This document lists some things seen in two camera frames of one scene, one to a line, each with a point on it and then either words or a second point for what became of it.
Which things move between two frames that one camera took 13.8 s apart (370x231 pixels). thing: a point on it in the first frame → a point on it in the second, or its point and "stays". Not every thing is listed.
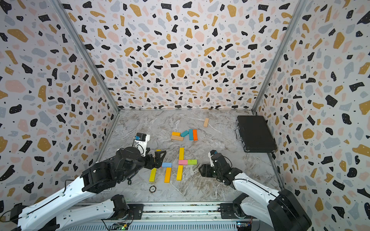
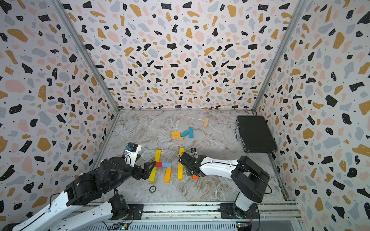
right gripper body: (210, 172) → (189, 172)
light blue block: (165, 165) stays
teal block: (191, 134) stays
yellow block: (181, 153) stays
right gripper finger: (151, 162) → (147, 169)
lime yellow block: (152, 174) stays
